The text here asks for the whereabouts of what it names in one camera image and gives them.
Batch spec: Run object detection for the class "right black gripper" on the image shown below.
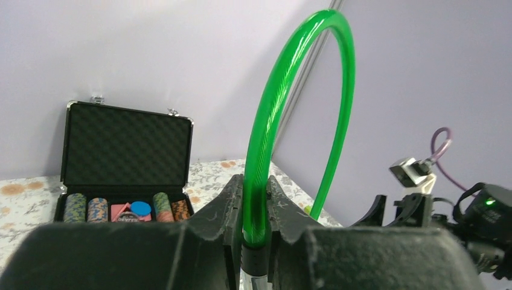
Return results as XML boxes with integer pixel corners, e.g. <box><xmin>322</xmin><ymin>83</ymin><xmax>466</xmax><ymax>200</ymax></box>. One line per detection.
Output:
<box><xmin>351</xmin><ymin>193</ymin><xmax>454</xmax><ymax>230</ymax></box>

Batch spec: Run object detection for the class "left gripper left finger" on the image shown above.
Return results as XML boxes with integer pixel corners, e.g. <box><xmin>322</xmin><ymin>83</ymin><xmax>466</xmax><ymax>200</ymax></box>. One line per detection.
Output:
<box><xmin>1</xmin><ymin>174</ymin><xmax>243</xmax><ymax>289</ymax></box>

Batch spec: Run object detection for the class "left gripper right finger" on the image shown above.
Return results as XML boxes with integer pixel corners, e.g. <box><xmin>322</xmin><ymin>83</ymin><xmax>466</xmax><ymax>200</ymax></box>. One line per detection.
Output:
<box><xmin>267</xmin><ymin>176</ymin><xmax>484</xmax><ymax>289</ymax></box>

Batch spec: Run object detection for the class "green cable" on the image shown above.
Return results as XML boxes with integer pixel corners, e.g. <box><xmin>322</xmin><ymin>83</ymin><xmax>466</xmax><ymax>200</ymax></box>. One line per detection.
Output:
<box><xmin>239</xmin><ymin>8</ymin><xmax>356</xmax><ymax>290</ymax></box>

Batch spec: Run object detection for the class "blue round chip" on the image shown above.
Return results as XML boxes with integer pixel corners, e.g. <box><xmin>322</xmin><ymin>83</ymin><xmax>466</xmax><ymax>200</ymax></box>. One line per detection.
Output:
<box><xmin>130</xmin><ymin>201</ymin><xmax>152</xmax><ymax>217</ymax></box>

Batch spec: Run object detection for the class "black poker chip case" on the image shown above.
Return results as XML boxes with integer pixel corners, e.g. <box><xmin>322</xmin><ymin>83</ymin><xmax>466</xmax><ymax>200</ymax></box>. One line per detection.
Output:
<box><xmin>53</xmin><ymin>101</ymin><xmax>194</xmax><ymax>222</ymax></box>

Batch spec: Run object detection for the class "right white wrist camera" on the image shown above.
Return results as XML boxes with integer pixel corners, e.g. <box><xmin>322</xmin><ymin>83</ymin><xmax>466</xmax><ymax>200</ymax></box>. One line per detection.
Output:
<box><xmin>389</xmin><ymin>158</ymin><xmax>437</xmax><ymax>196</ymax></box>

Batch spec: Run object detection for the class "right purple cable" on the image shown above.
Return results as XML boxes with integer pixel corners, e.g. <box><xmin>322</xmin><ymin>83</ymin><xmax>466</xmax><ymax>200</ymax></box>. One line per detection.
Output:
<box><xmin>430</xmin><ymin>127</ymin><xmax>469</xmax><ymax>192</ymax></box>

